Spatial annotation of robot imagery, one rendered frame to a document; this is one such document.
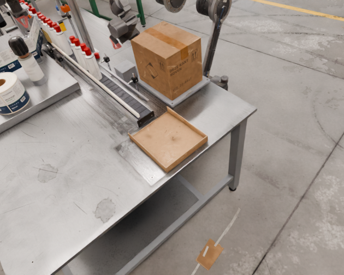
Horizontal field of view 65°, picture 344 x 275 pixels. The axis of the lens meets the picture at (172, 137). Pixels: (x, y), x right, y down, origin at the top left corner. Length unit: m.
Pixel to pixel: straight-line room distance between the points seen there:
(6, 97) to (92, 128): 0.49
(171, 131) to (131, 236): 0.75
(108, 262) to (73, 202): 0.61
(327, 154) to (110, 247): 1.76
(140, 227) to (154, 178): 0.64
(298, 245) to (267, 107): 1.27
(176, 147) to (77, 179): 0.48
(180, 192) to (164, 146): 0.62
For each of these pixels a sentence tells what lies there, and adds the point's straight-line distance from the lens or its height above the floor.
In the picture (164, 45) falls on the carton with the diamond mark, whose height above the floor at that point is 1.12.
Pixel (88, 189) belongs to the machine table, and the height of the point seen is 0.83.
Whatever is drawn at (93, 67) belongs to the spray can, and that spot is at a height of 0.97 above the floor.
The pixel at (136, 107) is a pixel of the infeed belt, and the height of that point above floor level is 0.88.
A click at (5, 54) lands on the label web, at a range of 2.03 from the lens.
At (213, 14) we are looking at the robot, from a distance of 2.25.
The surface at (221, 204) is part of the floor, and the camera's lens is 2.07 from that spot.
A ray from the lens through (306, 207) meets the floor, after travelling 2.17.
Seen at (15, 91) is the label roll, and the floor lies 0.99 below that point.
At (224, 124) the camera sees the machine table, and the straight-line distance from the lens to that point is 1.40.
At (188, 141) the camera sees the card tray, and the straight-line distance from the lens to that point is 1.32.
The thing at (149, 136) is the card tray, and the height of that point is 0.83.
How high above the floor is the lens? 1.85
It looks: 49 degrees down
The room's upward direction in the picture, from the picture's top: 10 degrees counter-clockwise
